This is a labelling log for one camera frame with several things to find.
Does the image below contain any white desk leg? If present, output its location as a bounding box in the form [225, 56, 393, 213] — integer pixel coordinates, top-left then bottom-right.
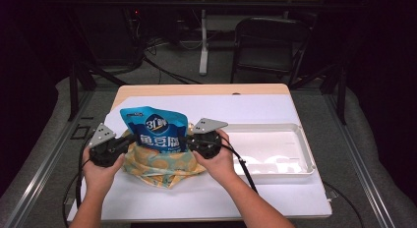
[199, 9, 209, 77]

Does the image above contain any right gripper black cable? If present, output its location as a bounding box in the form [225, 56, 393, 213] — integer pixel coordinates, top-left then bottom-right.
[219, 142, 259, 194]

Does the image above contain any blue snack packet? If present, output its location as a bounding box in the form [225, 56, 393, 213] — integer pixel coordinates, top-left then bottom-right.
[119, 105, 190, 153]

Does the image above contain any white table sheet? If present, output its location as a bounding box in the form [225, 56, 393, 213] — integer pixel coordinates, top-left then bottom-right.
[67, 94, 332, 222]

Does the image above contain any thin black cable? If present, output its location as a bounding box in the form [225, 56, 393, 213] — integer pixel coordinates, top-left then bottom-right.
[323, 181, 367, 228]

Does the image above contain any person's left hand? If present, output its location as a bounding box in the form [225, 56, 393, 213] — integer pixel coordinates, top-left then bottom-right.
[82, 148, 126, 190]

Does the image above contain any black floor cable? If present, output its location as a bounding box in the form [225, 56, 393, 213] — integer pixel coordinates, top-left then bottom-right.
[142, 55, 203, 86]

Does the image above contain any person's right hand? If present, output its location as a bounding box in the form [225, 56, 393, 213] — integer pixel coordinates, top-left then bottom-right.
[193, 129, 236, 183]

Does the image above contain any black metal stand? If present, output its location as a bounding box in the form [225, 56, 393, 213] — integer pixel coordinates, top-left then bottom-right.
[67, 62, 129, 122]
[289, 62, 348, 126]

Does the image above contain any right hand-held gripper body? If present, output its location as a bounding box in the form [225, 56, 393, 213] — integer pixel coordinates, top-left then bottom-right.
[190, 118, 229, 159]

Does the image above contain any aluminium floor rail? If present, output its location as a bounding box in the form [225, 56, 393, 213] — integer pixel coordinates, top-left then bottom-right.
[0, 89, 96, 228]
[323, 93, 399, 228]

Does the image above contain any fruit print cloth bag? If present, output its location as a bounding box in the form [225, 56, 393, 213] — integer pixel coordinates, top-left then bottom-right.
[121, 123, 208, 190]

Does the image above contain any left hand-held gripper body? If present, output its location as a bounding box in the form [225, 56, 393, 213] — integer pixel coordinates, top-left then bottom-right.
[88, 123, 132, 168]

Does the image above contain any white plastic tray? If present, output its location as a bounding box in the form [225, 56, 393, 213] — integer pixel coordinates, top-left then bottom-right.
[222, 123, 318, 179]

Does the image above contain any black folding chair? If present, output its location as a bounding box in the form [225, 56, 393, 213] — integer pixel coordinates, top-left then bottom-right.
[229, 16, 313, 88]

